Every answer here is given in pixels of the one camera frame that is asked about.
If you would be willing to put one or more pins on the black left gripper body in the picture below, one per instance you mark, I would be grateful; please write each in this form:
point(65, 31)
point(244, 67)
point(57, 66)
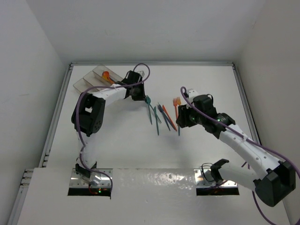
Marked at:
point(138, 93)

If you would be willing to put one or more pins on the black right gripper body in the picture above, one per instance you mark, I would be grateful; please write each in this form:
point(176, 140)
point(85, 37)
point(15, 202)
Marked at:
point(189, 117)

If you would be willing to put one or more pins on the teal plastic fork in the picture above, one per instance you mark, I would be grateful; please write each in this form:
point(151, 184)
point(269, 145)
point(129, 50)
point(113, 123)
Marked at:
point(147, 100)

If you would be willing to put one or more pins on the yellow plastic spoon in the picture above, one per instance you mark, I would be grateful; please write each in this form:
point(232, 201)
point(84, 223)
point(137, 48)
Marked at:
point(108, 79)

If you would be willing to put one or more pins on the orange plastic spoon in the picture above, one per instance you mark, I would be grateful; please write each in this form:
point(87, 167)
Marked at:
point(106, 74)

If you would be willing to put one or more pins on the teal plastic spoon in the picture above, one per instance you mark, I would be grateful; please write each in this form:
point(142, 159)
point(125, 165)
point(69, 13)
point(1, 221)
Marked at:
point(151, 108)

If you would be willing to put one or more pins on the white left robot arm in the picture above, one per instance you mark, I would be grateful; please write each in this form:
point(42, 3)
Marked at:
point(88, 116)

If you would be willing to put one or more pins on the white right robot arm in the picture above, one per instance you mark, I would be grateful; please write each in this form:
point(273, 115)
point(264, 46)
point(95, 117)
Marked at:
point(271, 178)

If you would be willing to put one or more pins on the yellow plastic fork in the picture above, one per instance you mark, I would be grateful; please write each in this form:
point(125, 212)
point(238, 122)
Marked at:
point(178, 102)

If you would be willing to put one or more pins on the orange plastic fork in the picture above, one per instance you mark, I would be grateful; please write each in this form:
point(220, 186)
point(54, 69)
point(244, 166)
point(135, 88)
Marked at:
point(176, 110)

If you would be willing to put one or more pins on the orange plastic knife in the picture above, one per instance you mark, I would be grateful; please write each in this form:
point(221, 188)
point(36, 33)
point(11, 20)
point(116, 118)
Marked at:
point(170, 119)

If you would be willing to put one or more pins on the dark blue plastic fork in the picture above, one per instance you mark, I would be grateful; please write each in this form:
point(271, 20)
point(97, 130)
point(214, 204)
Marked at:
point(163, 117)

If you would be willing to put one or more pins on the clear spoon container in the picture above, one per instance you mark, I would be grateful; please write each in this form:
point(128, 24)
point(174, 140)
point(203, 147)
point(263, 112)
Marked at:
point(100, 69)

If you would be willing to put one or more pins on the clear middle container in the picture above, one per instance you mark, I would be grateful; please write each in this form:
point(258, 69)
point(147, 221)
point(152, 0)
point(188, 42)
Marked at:
point(94, 79)

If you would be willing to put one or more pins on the clear outer container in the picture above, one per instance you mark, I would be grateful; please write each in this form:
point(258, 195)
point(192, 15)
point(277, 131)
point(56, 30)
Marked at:
point(81, 85)

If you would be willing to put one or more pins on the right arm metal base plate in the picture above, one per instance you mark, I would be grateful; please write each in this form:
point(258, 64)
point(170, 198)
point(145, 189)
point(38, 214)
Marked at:
point(203, 179)

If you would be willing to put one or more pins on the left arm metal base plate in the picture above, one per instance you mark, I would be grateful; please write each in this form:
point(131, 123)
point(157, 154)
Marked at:
point(96, 180)

